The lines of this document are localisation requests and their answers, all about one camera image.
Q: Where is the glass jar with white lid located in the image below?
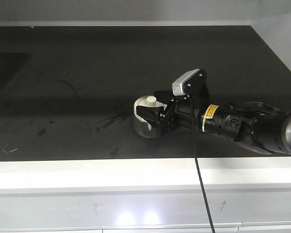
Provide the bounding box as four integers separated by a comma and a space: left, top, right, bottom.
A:
133, 95, 167, 138

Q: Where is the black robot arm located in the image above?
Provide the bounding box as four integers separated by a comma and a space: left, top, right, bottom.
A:
134, 91, 291, 155

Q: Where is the black camera cable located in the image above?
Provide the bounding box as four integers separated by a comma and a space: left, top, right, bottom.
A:
188, 94, 216, 233

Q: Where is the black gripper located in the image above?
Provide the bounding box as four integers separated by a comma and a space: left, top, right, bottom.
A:
136, 90, 244, 142

